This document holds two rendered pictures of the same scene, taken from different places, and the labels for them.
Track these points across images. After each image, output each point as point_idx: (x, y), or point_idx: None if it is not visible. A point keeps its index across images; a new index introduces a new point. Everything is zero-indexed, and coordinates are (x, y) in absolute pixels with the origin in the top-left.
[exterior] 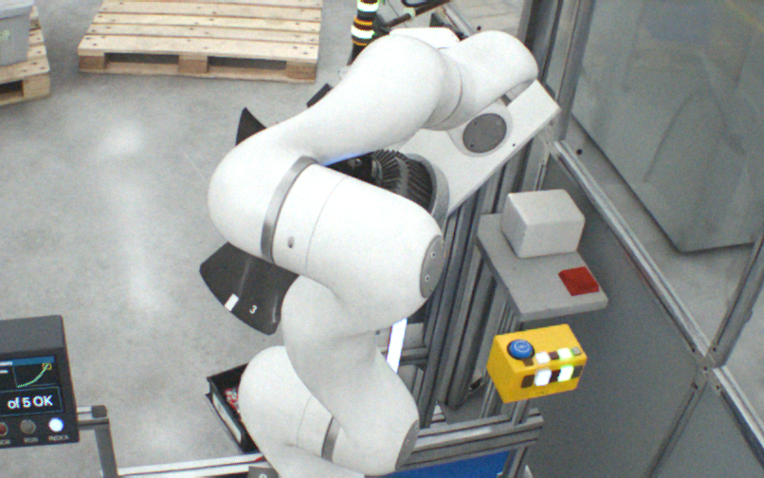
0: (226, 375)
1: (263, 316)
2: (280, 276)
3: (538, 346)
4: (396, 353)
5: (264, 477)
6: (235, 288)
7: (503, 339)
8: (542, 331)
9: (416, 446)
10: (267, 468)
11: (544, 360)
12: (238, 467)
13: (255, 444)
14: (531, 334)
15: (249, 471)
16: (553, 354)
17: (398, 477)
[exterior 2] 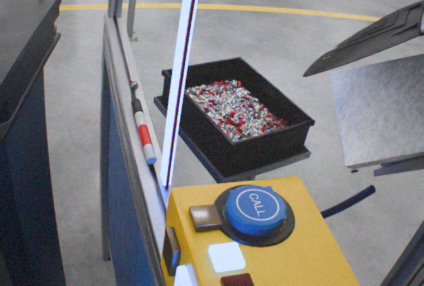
0: (250, 71)
1: (321, 64)
2: (365, 46)
3: (276, 259)
4: (185, 7)
5: None
6: (343, 42)
7: (289, 187)
8: (342, 278)
9: (151, 225)
10: (55, 0)
11: (212, 258)
12: (122, 72)
13: (166, 100)
14: (323, 249)
15: None
16: (240, 282)
17: (5, 75)
